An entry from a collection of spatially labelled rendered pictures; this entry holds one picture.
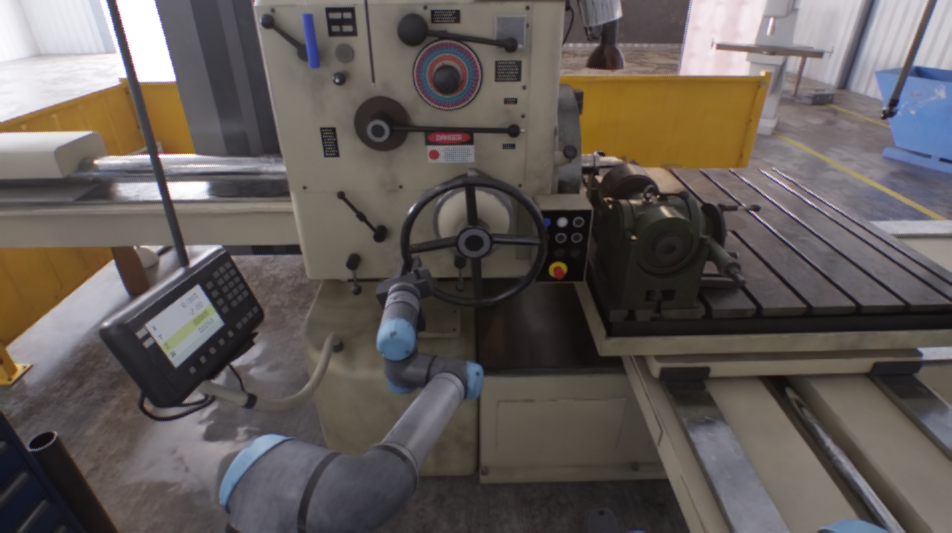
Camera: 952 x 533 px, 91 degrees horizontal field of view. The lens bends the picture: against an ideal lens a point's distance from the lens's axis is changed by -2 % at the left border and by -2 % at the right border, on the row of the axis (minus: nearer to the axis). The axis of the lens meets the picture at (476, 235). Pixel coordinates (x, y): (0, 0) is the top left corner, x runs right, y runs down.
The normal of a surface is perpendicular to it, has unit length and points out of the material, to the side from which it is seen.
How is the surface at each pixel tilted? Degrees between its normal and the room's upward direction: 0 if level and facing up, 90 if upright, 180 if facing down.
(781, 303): 0
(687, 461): 0
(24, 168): 90
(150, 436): 0
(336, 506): 46
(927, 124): 90
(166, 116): 90
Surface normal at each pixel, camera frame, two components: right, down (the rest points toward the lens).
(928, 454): 0.00, -0.88
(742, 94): 0.02, 0.47
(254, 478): -0.17, -0.47
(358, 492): 0.44, -0.53
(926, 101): -0.87, 0.24
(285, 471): -0.08, -0.73
